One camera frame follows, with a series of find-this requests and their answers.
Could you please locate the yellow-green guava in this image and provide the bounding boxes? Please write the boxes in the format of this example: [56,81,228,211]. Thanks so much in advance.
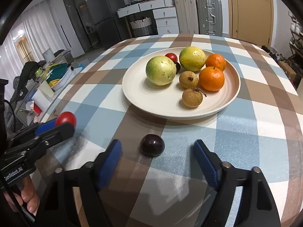
[179,46,206,72]

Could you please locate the silver aluminium suitcase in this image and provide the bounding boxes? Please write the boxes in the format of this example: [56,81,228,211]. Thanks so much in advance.
[196,0,223,36]

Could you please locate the rear orange tangerine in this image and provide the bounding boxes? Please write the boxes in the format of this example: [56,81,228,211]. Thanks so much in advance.
[205,53,226,71]

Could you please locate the cream round plate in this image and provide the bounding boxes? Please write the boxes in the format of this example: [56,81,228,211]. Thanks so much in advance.
[122,46,241,120]

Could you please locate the woven laundry basket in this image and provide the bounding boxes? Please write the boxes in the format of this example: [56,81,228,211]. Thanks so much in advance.
[130,17,154,37]

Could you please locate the red tomato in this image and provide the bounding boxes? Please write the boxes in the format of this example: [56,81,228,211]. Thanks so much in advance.
[55,111,77,128]
[165,53,178,62]

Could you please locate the wooden door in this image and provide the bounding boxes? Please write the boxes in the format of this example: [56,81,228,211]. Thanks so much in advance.
[228,0,274,47]

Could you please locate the front orange tangerine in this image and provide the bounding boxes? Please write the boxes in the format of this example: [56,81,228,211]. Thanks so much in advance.
[199,67,225,92]

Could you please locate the plaid checkered tablecloth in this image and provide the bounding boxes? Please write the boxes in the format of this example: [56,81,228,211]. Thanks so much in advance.
[32,34,302,226]

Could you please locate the brown longan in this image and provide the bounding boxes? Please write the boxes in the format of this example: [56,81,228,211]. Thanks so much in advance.
[179,71,199,89]
[182,88,207,108]

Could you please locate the beige ribbed suitcase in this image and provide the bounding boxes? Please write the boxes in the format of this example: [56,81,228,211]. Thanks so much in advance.
[174,0,199,34]

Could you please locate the orange tangerine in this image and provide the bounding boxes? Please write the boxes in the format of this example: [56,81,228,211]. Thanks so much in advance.
[205,53,226,71]
[199,67,225,92]

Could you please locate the large green guava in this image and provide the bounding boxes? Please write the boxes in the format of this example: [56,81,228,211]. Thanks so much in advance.
[145,56,177,86]

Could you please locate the cluttered side table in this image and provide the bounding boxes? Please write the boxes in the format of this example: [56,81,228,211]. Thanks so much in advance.
[4,49,84,132]

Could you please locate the black refrigerator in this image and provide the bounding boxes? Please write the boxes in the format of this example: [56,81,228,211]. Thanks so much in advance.
[63,0,129,53]

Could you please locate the dark plum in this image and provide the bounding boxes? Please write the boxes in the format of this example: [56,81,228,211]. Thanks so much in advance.
[140,134,165,157]
[174,61,181,74]

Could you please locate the person's left hand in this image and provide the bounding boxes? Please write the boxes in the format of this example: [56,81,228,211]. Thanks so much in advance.
[12,176,40,216]

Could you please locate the white drawer desk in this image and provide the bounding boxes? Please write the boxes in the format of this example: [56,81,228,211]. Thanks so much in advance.
[117,0,180,35]

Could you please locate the wooden shoe rack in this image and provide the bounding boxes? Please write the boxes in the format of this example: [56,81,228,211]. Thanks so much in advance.
[288,10,302,58]

